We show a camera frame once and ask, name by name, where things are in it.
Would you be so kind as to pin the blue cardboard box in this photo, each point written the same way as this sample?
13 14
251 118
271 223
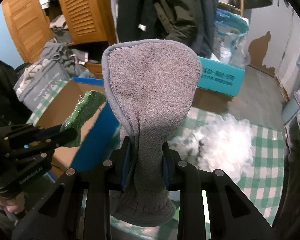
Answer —
97 134

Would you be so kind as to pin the person's left hand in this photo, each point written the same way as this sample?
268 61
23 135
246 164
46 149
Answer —
15 205

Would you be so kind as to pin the grey printed tote bag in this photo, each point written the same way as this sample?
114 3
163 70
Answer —
37 80

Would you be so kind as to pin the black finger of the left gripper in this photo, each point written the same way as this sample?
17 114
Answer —
57 138

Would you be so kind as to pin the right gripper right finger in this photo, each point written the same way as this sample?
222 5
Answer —
232 215

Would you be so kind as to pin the clear plastic storage bag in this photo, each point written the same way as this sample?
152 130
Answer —
230 37

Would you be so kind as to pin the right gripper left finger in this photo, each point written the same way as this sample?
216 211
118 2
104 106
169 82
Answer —
77 205

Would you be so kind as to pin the hanging dark coats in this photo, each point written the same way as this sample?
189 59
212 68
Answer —
191 22

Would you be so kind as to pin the white shoe rack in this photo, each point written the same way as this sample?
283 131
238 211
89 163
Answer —
291 118

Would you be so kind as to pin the grey clothes pile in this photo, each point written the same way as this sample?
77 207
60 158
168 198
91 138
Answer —
71 60

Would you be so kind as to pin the green checkered tablecloth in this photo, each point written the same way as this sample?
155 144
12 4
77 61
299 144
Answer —
262 184

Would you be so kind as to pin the teal shoe box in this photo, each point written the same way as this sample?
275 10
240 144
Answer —
220 77

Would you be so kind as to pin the green glitter scrub cloth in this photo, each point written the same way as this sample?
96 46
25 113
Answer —
84 110

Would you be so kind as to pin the wooden louvered wardrobe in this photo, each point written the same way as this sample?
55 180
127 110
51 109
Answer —
90 24

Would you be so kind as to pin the white mesh bath pouf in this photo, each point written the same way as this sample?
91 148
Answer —
223 143

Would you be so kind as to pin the grey fleece mitt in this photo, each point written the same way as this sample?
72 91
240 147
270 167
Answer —
150 85

